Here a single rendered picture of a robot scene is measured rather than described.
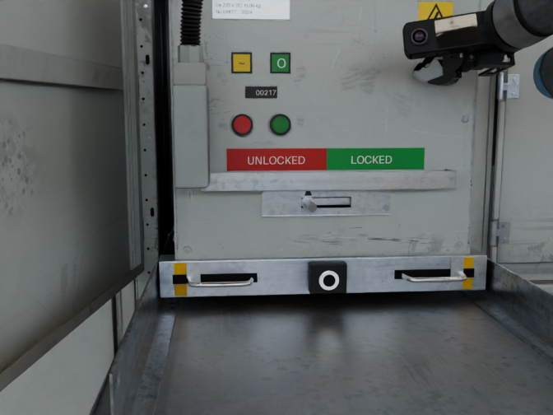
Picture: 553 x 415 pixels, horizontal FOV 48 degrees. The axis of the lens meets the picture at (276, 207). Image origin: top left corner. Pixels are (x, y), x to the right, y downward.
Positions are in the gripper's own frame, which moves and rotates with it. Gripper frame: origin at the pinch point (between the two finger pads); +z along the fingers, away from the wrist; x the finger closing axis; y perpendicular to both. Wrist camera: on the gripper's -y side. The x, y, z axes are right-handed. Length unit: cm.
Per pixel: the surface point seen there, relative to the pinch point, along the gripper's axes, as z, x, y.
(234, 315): 13.4, -35.5, -28.5
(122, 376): -14, -38, -48
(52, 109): 12, -3, -54
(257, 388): -11, -42, -33
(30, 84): 6, -1, -56
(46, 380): 56, -47, -57
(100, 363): 53, -45, -47
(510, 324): -4.8, -39.9, 8.5
